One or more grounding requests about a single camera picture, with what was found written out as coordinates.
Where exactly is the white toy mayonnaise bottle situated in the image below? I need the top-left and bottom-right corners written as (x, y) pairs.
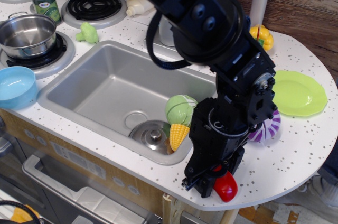
top-left (126, 0), bottom-right (154, 16)

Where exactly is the green toy cabbage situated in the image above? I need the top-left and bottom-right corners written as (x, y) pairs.
top-left (165, 95), bottom-right (198, 127)

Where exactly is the grey oven door handle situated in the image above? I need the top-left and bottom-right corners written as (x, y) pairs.
top-left (22, 155), bottom-right (148, 223)

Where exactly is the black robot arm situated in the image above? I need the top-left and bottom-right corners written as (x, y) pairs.
top-left (146, 0), bottom-right (277, 202)

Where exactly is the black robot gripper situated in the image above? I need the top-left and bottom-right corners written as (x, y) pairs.
top-left (182, 98), bottom-right (249, 198)

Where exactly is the green toy broccoli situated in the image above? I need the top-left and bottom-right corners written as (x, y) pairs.
top-left (76, 22), bottom-right (98, 43)

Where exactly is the yellow toy corn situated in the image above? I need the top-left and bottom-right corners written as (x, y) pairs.
top-left (169, 124), bottom-right (190, 152)

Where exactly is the grey toy sink basin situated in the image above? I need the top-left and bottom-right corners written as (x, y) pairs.
top-left (38, 41), bottom-right (217, 165)

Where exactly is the yellow toy bell pepper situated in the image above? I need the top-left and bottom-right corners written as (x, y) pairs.
top-left (249, 25), bottom-right (274, 51)

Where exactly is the yellow object bottom left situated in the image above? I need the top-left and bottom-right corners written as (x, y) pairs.
top-left (10, 207), bottom-right (33, 223)

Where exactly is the black stove burner front left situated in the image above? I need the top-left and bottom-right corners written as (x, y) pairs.
top-left (1, 31), bottom-right (75, 79)

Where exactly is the stainless steel pot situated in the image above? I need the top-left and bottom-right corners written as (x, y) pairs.
top-left (1, 12), bottom-right (57, 60)

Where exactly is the light blue plastic bowl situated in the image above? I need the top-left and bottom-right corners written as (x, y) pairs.
top-left (1, 66), bottom-right (38, 110)

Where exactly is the silver toy faucet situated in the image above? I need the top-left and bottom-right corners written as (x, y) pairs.
top-left (153, 16), bottom-right (183, 61)

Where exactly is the green toy food can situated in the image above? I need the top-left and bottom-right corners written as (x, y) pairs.
top-left (32, 0), bottom-right (62, 25)

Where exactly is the light green plastic plate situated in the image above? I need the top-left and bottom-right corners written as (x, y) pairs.
top-left (273, 70), bottom-right (328, 117)

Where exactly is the steel pot lid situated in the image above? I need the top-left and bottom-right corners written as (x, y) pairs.
top-left (129, 120), bottom-right (173, 155)

